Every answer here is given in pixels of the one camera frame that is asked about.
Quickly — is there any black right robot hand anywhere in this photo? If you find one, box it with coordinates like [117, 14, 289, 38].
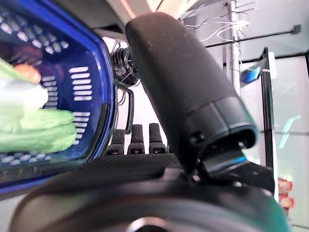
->
[9, 12, 292, 232]

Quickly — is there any blue plastic shopping basket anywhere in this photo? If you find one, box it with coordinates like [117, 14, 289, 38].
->
[0, 0, 135, 194]

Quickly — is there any short bright-green napa cabbage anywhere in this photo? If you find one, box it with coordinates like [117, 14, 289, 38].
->
[0, 110, 77, 153]

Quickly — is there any black tripod pole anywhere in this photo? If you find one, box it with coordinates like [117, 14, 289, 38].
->
[261, 47, 276, 174]

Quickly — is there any red snack packet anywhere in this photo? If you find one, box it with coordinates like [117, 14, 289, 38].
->
[279, 197, 295, 211]
[277, 178, 294, 191]

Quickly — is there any round orange vegetable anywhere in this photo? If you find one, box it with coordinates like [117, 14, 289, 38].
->
[14, 64, 42, 83]

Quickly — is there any black cable coil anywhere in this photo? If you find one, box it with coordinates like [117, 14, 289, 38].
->
[110, 47, 142, 87]

